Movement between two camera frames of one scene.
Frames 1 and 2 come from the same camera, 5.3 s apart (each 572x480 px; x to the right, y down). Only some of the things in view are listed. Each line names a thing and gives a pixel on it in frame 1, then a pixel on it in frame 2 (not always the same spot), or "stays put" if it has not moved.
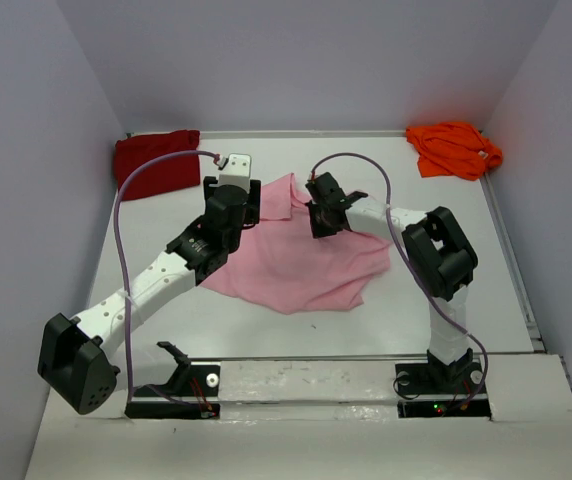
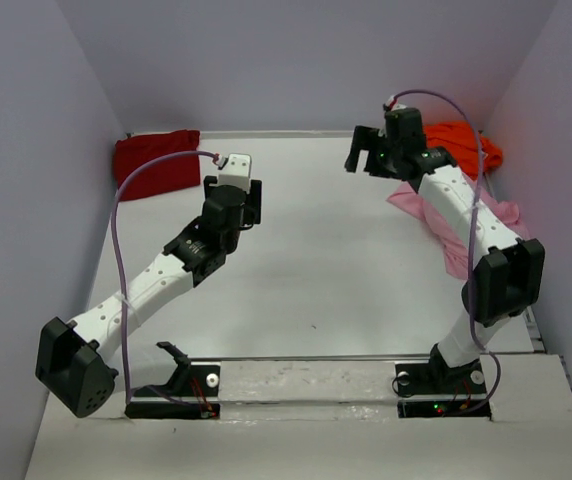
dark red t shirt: x=163 y=176 stays put
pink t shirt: x=281 y=260 -> x=453 y=241
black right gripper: x=319 y=231 -> x=363 y=140
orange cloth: x=453 y=149 stays put
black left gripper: x=253 y=209 stays put
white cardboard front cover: x=328 y=419 stays put
